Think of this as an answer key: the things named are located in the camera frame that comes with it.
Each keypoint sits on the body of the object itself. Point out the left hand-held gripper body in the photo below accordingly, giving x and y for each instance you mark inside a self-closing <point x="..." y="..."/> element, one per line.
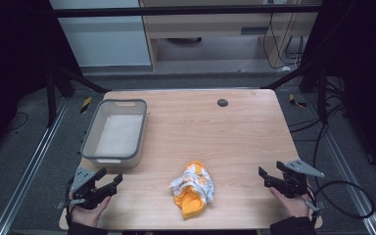
<point x="83" y="189"/>

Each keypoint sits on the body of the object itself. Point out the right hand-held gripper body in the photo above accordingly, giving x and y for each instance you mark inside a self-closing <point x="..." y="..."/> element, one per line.
<point x="294" y="181"/>

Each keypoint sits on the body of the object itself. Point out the grey plastic bin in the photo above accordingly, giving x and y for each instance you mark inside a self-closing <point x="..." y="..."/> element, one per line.
<point x="117" y="132"/>

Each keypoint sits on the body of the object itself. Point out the orange white snack bag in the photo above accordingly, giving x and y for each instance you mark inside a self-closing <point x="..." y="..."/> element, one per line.
<point x="192" y="190"/>

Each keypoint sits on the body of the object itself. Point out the person's left hand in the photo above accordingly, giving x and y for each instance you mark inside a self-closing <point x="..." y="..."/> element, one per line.
<point x="89" y="211"/>

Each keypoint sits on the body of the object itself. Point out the person's right hand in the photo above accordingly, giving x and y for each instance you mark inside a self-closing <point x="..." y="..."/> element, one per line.
<point x="292" y="205"/>

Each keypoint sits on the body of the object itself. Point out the yellow black floor tape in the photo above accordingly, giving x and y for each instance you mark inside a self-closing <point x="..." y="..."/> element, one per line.
<point x="295" y="101"/>
<point x="85" y="104"/>

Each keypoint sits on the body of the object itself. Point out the grey round table grommet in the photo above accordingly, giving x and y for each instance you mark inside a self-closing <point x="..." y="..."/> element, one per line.
<point x="222" y="103"/>

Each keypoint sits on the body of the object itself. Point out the black metal stand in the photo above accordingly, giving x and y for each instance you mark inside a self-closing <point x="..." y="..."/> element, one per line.
<point x="316" y="84"/>
<point x="56" y="88"/>

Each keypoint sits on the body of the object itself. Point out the black curtain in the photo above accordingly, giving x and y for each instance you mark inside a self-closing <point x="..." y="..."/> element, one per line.
<point x="16" y="62"/>
<point x="359" y="65"/>

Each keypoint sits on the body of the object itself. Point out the white cabinet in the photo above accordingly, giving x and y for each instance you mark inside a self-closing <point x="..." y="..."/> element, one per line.
<point x="101" y="36"/>

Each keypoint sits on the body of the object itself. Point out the wooden shelf cabinet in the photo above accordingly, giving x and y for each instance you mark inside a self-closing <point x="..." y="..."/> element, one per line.
<point x="222" y="32"/>

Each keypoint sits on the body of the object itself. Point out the black metal crossbar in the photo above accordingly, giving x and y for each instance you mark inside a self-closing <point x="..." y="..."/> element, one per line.
<point x="186" y="11"/>

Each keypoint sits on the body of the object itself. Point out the aluminium floor rail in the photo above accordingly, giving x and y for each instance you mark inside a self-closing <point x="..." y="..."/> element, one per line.
<point x="342" y="163"/>
<point x="29" y="166"/>

